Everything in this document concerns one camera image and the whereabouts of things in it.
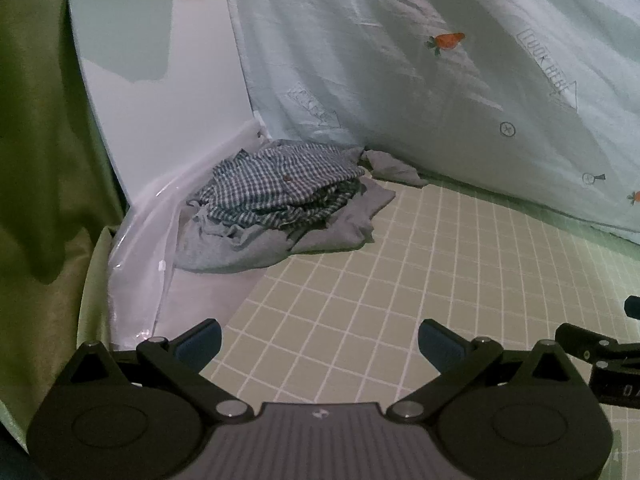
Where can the green grid bed sheet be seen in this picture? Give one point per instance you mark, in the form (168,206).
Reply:
(400,270)

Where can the light blue printed quilt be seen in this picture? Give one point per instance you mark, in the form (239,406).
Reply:
(400,85)

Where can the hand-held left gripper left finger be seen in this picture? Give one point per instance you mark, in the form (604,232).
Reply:
(202,341)

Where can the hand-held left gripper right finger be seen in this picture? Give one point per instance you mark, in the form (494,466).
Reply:
(437,346)

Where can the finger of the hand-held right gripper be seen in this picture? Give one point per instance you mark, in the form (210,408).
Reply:
(582,340)
(633,307)

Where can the clear plastic sheet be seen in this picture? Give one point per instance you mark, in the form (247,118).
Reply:
(150,240)

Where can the blue plaid shirt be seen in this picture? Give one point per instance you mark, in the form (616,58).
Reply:
(285,180)

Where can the green curtain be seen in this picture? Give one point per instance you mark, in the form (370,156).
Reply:
(45,160)

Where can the grey garment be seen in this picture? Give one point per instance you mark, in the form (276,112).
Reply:
(260,247)

